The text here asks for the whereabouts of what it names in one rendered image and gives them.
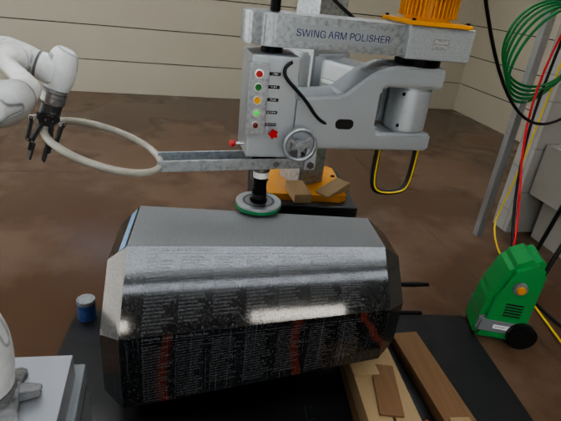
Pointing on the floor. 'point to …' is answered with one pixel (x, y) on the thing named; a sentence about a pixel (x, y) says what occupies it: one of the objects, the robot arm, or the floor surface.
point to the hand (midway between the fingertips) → (37, 152)
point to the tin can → (86, 307)
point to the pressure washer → (511, 293)
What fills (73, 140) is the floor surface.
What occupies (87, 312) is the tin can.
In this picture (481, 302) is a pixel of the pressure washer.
